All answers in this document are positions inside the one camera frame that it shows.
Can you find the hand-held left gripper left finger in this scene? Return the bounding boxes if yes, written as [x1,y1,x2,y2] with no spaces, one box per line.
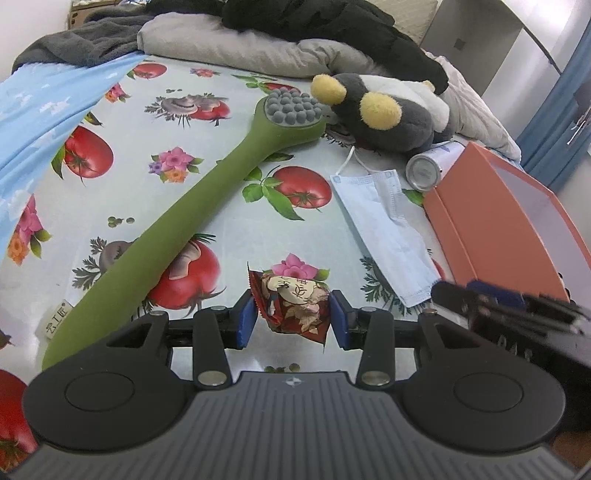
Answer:
[106,290,257,389]

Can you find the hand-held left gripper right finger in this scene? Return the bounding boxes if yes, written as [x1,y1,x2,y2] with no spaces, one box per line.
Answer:
[330,290,485,387]

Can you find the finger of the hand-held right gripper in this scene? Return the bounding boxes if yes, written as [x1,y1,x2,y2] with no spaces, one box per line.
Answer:
[431,281,580,331]
[466,280,591,322]

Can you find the red foil snack packet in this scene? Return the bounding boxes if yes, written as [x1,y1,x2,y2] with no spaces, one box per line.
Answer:
[247,267,332,344]

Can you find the orange cardboard box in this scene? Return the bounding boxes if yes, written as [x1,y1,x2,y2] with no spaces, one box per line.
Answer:
[422,141,591,315]

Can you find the blue face mask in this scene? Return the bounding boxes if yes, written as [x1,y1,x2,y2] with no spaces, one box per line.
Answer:
[329,147,441,309]

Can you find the green massage stick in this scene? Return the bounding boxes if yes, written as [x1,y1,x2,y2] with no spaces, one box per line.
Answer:
[41,88,328,372]

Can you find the white cylindrical can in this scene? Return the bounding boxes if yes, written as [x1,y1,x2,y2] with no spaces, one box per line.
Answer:
[405,141,465,192]

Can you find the blue curtain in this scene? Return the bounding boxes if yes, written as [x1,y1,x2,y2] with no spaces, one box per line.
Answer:
[515,34,591,195]

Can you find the grey plush toy yellow ears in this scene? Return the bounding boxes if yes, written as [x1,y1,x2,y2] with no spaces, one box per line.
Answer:
[310,73,455,155]

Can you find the pale pink duvet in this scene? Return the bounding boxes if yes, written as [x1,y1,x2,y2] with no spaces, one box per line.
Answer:
[425,51,522,160]

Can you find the hanging clothes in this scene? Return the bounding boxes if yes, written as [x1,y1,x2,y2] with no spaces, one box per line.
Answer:
[569,78,591,148]

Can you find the fruit print tablecloth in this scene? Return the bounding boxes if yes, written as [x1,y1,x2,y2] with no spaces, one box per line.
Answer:
[0,55,462,457]

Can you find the grey wardrobe panel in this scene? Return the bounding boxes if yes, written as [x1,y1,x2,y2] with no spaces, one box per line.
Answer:
[418,0,525,95]

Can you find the grey pillow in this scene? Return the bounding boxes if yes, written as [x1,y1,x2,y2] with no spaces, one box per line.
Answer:
[137,11,393,84]

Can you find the cream quilted headboard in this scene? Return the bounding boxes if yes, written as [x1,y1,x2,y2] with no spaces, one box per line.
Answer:
[369,0,439,47]

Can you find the black puffer jacket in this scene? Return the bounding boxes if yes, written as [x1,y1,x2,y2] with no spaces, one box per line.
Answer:
[148,0,450,95]

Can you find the dark grey blanket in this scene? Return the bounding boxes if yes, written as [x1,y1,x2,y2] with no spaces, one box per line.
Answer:
[11,7,160,75]

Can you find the brown cardboard box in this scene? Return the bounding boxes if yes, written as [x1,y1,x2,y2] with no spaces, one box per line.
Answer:
[68,2,100,27]

